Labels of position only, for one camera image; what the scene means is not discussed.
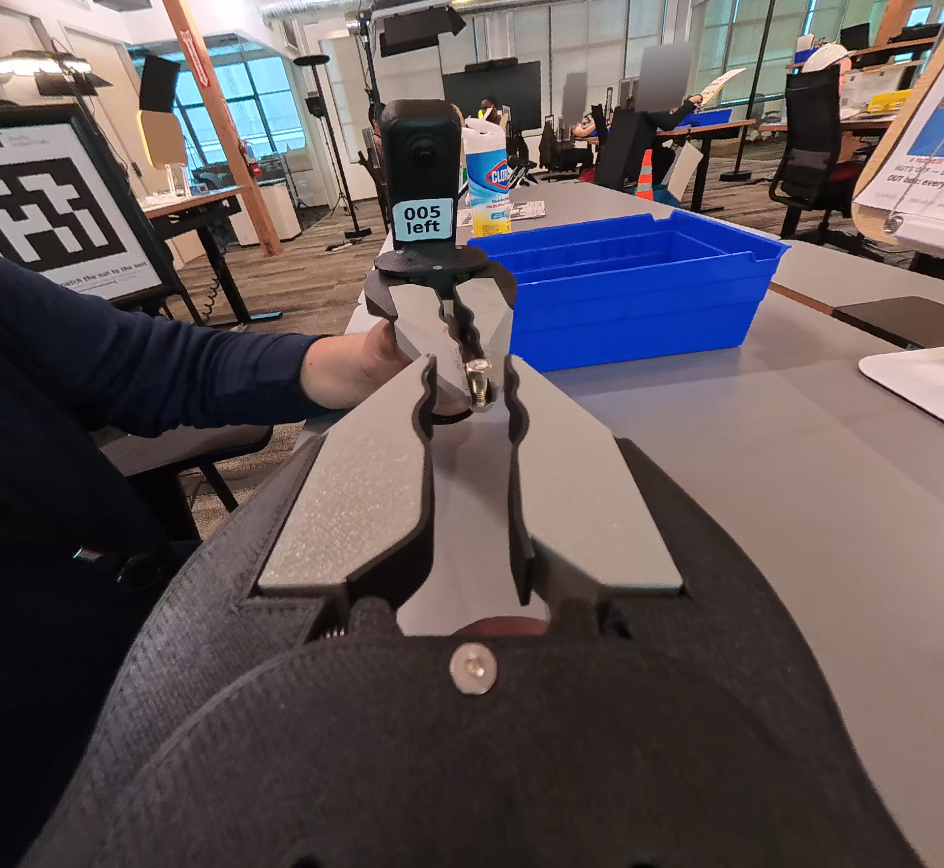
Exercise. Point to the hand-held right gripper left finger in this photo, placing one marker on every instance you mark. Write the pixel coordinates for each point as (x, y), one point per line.
(354, 499)

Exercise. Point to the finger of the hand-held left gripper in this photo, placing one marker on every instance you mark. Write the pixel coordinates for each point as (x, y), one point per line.
(495, 326)
(424, 326)

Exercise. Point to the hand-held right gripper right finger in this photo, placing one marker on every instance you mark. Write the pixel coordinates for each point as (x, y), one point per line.
(590, 506)

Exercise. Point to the silver hex bolt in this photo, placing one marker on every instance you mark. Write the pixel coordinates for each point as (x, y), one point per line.
(479, 385)

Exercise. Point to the person's left forearm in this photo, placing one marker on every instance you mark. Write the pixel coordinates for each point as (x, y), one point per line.
(147, 351)

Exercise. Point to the person's left hand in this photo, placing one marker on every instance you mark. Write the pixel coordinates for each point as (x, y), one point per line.
(369, 366)

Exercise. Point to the disinfectant wipes canister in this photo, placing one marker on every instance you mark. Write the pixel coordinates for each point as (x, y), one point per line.
(488, 182)

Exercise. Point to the printed paper sheets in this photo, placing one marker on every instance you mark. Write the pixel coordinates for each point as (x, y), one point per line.
(527, 210)

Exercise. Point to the studio light panel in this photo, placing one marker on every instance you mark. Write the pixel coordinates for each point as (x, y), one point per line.
(413, 31)

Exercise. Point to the blue plastic bin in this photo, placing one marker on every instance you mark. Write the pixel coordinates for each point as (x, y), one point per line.
(634, 292)

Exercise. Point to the black light stand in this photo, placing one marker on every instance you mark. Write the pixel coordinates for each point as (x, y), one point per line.
(311, 60)

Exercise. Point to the black office chair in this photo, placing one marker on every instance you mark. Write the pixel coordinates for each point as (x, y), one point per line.
(192, 444)
(811, 123)

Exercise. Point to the orange traffic cone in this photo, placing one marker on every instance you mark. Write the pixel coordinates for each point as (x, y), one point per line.
(645, 182)

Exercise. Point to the wooden desk black legs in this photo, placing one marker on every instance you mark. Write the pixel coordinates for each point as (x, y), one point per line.
(192, 202)

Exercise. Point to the black flag panel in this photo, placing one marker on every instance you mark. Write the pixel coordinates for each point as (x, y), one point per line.
(158, 82)

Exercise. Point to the black desk pad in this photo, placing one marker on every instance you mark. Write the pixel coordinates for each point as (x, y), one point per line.
(900, 318)

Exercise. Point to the framed black white marker sign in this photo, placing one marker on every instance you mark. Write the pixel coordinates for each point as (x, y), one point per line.
(59, 211)

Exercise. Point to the softbox studio lamp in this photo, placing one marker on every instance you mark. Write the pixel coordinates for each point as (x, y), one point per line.
(44, 68)

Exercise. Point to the white hard hat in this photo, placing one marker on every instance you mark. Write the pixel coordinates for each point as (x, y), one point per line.
(826, 56)

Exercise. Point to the yellow box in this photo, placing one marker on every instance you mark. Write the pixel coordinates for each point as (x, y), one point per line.
(889, 101)

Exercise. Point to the wall television screen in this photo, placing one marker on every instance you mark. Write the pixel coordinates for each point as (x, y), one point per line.
(490, 97)

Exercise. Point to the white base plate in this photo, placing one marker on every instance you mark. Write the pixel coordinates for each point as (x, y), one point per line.
(903, 182)

